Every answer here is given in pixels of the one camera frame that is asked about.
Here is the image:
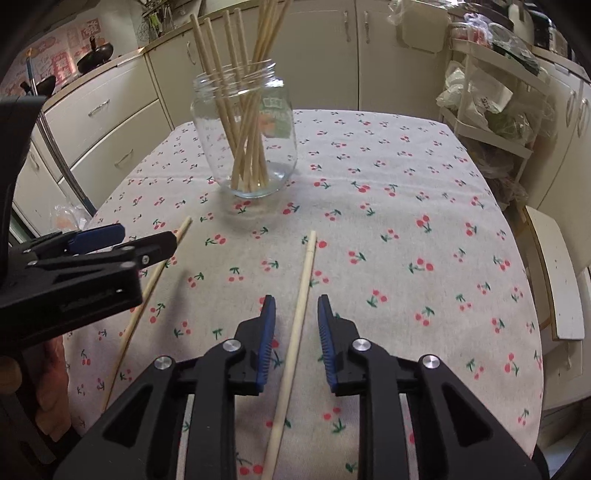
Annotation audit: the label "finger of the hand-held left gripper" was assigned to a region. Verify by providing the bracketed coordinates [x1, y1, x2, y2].
[25, 231, 179, 278]
[21, 224, 125, 256]

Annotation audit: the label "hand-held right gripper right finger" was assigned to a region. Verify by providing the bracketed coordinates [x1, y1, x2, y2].
[317, 294, 541, 480]

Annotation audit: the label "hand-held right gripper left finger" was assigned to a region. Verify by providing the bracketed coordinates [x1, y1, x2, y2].
[53, 295, 278, 480]

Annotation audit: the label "light wooden chopstick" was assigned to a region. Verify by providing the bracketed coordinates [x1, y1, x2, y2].
[102, 217, 193, 411]
[260, 230, 318, 480]

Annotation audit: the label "bunch of wooden chopsticks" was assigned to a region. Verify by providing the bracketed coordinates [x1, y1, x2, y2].
[190, 0, 293, 192]

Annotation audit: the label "clear glass jar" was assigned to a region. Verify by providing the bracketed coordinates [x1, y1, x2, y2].
[191, 59, 297, 199]

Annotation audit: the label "person's left hand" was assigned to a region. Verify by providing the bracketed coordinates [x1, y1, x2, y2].
[0, 335, 71, 440]

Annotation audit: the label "clear plastic bag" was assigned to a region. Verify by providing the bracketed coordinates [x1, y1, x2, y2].
[50, 203, 94, 232]

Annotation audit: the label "cherry print tablecloth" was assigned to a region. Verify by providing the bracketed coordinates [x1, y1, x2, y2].
[62, 108, 544, 480]

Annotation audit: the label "cream kitchen base cabinets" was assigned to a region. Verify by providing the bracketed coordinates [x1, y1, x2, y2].
[14, 0, 453, 232]

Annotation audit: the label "black frying pan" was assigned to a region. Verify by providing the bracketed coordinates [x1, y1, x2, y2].
[21, 75, 57, 99]

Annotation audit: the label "black wok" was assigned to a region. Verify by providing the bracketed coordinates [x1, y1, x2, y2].
[76, 42, 115, 75]

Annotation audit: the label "kitchen utensil rack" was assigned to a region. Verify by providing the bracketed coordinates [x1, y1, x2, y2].
[136, 0, 186, 34]

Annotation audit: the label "white wooden stool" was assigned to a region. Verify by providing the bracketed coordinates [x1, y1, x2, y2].
[524, 205, 591, 343]

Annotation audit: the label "white trolley cart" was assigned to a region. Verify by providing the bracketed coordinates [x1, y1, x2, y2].
[436, 37, 552, 209]

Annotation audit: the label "white plastic bag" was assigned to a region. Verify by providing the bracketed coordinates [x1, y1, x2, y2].
[436, 65, 514, 131]

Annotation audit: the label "cream tall cabinet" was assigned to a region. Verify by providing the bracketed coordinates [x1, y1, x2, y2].
[522, 46, 591, 224]

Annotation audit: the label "white hanging waste bin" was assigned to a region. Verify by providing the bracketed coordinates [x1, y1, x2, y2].
[397, 0, 451, 54]

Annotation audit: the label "black countertop appliance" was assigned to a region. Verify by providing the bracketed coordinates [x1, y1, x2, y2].
[526, 8, 570, 52]

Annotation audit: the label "red patterned wall stickers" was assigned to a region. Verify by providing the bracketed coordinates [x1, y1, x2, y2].
[4, 17, 101, 89]

